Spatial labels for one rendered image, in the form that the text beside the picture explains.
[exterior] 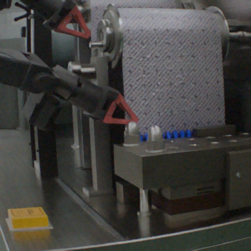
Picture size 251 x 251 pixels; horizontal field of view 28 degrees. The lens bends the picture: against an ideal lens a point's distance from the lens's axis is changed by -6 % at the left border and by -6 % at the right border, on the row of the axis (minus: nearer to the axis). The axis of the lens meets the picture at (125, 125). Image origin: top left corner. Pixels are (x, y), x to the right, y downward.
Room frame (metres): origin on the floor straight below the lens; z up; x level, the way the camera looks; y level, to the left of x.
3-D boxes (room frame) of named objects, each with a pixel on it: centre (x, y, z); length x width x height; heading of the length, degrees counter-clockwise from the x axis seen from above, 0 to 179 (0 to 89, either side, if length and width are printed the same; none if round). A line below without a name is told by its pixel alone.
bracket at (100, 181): (1.17, 0.07, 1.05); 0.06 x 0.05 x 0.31; 108
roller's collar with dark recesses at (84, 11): (1.38, 0.12, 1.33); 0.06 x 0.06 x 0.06; 18
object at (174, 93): (1.13, -0.11, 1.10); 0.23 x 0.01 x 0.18; 108
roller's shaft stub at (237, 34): (1.24, -0.26, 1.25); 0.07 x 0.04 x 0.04; 108
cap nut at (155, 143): (0.94, -0.05, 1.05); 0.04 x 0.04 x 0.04
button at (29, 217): (0.93, 0.19, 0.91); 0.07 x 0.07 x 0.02; 18
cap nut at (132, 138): (1.03, -0.01, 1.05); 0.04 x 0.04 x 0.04
